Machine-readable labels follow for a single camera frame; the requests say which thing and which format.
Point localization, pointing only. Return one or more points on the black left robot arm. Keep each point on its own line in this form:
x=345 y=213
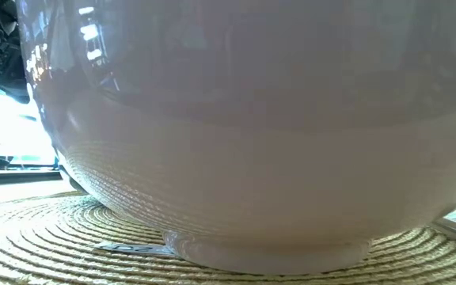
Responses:
x=6 y=75

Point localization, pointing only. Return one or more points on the grey printed label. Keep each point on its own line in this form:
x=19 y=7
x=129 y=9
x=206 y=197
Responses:
x=133 y=248

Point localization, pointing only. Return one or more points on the white ceramic bowl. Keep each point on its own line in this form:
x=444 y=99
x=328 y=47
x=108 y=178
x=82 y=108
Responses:
x=251 y=158

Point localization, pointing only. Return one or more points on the black aluminium frame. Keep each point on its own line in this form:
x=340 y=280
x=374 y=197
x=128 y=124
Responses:
x=22 y=176

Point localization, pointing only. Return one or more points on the round woven straw placemat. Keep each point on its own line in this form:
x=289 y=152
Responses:
x=54 y=237

